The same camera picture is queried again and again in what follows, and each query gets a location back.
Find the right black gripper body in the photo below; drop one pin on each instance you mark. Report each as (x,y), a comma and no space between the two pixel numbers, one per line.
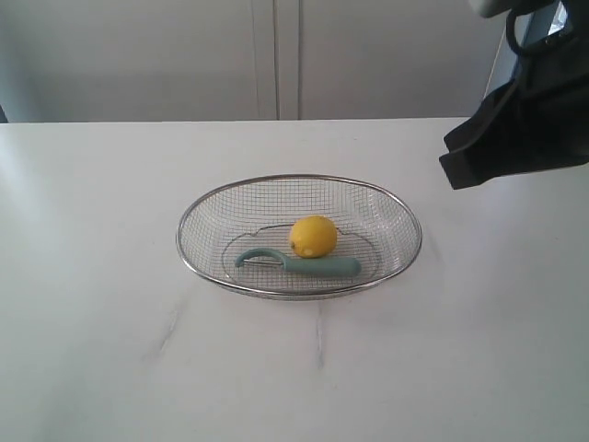
(550,104)

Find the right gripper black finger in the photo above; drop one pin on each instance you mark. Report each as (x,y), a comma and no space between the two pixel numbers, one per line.
(471,163)
(495,124)

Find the yellow lemon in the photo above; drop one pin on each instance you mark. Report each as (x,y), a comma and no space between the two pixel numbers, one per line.
(313,236)

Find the teal handled peeler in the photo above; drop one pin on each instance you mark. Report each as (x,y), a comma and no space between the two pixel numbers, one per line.
(345,267)

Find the dark window frame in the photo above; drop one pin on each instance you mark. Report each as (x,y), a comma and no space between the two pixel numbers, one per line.
(528,29)

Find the oval wire mesh basket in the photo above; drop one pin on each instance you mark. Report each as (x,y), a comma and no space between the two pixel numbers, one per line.
(374,226)

